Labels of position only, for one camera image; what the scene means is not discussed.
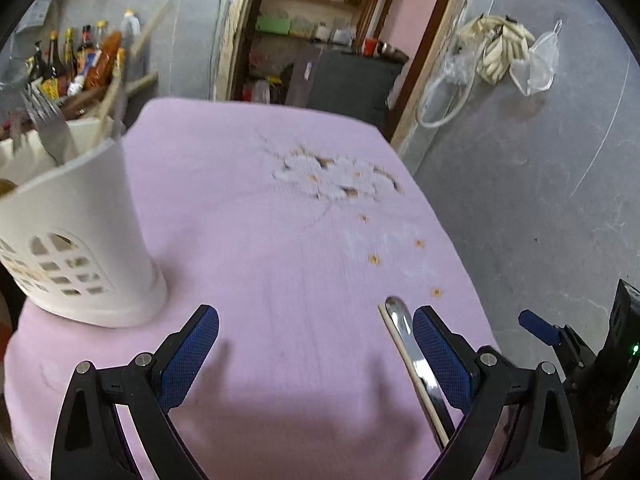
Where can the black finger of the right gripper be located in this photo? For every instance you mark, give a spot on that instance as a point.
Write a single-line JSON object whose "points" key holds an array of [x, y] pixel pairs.
{"points": [[547, 333]]}

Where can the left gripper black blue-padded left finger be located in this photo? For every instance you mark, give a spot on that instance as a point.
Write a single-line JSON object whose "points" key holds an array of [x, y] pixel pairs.
{"points": [[89, 442]]}

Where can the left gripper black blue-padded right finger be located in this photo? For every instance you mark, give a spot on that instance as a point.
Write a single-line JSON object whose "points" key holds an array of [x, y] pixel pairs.
{"points": [[541, 440]]}

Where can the steel spoon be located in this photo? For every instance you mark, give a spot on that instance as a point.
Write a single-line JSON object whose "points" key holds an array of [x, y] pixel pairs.
{"points": [[412, 349]]}

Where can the wooden chopstick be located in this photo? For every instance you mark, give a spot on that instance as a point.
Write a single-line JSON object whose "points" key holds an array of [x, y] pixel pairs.
{"points": [[415, 379], [110, 112]]}

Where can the steel fork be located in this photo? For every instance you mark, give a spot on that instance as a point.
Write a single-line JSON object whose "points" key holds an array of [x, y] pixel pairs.
{"points": [[52, 128]]}

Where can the white plastic utensil caddy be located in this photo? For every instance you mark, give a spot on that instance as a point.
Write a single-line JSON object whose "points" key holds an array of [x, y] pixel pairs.
{"points": [[70, 236]]}

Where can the clear plastic bag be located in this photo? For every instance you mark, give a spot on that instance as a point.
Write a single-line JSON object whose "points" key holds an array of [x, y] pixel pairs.
{"points": [[536, 73]]}

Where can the pink floral tablecloth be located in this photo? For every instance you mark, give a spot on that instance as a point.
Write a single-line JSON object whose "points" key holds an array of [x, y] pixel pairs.
{"points": [[295, 226]]}

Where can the grey mini fridge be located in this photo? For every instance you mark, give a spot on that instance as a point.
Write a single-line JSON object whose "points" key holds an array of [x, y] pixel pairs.
{"points": [[340, 82]]}

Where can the white tube bottle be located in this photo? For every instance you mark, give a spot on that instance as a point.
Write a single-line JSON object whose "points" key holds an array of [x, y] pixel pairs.
{"points": [[84, 64]]}

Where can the yellow-label sauce bottle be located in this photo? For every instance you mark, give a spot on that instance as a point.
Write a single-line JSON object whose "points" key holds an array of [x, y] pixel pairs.
{"points": [[53, 82]]}

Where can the orange sauce packet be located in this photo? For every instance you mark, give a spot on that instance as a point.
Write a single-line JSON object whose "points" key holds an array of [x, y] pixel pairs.
{"points": [[101, 69]]}

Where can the dark glass bottle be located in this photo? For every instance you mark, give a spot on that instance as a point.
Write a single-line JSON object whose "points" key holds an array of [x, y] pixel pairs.
{"points": [[37, 66]]}

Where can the large dark soy jug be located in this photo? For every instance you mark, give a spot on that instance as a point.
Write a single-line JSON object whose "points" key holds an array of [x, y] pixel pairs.
{"points": [[130, 28]]}

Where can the black camera box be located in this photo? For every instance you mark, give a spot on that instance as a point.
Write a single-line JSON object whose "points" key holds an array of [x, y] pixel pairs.
{"points": [[619, 356]]}

